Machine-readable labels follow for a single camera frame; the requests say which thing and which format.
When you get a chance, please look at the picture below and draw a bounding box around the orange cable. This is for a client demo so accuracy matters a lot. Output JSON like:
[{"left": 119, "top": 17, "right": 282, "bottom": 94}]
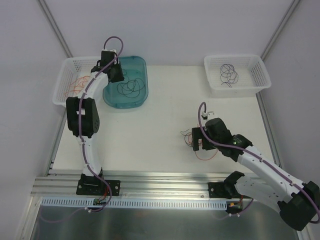
[
  {"left": 181, "top": 128, "right": 217, "bottom": 161},
  {"left": 64, "top": 75, "right": 91, "bottom": 97}
]

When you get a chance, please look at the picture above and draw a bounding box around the black cable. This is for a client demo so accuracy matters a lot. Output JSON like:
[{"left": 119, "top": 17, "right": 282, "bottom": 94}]
[{"left": 116, "top": 77, "right": 146, "bottom": 97}]

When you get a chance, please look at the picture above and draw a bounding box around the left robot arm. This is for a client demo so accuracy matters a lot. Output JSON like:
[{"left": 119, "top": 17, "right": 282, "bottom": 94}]
[{"left": 66, "top": 49, "right": 124, "bottom": 198}]

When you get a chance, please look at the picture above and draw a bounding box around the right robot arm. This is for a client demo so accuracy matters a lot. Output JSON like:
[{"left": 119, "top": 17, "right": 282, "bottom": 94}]
[{"left": 192, "top": 116, "right": 320, "bottom": 231}]

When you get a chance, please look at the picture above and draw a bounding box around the teal transparent plastic tub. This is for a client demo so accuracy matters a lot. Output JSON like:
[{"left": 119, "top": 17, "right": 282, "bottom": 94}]
[{"left": 102, "top": 56, "right": 149, "bottom": 109}]

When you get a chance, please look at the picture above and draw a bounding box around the white plastic basket left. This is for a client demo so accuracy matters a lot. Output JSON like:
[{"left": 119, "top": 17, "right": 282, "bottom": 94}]
[{"left": 52, "top": 56, "right": 109, "bottom": 107}]

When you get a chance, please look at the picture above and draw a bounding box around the white plastic basket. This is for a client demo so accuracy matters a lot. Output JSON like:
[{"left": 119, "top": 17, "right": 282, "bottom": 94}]
[
  {"left": 52, "top": 56, "right": 109, "bottom": 107},
  {"left": 204, "top": 54, "right": 272, "bottom": 98}
]

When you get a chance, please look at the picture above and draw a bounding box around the white plastic basket right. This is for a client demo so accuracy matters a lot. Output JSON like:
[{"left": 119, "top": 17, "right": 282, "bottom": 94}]
[{"left": 204, "top": 54, "right": 272, "bottom": 98}]

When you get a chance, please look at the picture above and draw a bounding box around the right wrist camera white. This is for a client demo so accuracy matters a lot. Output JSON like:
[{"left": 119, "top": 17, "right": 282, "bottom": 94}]
[{"left": 200, "top": 111, "right": 216, "bottom": 121}]

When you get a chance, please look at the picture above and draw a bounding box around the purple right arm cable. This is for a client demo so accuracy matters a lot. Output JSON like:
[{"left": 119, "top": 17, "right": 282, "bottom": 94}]
[{"left": 198, "top": 101, "right": 320, "bottom": 224}]

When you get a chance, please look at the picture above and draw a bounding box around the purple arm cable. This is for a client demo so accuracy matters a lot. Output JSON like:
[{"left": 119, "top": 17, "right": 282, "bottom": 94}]
[
  {"left": 198, "top": 101, "right": 320, "bottom": 224},
  {"left": 77, "top": 36, "right": 125, "bottom": 213}
]

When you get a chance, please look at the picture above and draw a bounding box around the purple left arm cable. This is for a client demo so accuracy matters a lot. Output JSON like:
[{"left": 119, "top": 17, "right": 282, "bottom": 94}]
[{"left": 77, "top": 36, "right": 125, "bottom": 213}]

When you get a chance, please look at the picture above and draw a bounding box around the aluminium frame post left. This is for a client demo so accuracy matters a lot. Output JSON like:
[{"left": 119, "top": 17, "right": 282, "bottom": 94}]
[{"left": 36, "top": 0, "right": 74, "bottom": 58}]

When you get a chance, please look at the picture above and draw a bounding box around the aluminium frame post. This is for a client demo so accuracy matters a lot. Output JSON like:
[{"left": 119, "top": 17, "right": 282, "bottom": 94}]
[
  {"left": 36, "top": 0, "right": 74, "bottom": 58},
  {"left": 260, "top": 0, "right": 303, "bottom": 61}
]

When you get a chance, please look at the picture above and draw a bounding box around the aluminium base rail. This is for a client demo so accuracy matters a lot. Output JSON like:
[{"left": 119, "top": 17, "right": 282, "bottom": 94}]
[{"left": 30, "top": 169, "right": 230, "bottom": 200}]

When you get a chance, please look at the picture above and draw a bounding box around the aluminium frame post right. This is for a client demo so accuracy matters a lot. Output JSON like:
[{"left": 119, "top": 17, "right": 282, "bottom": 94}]
[{"left": 260, "top": 0, "right": 303, "bottom": 61}]

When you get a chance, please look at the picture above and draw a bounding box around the white slotted cable duct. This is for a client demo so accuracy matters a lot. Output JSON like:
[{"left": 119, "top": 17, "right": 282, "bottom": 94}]
[{"left": 41, "top": 197, "right": 227, "bottom": 211}]

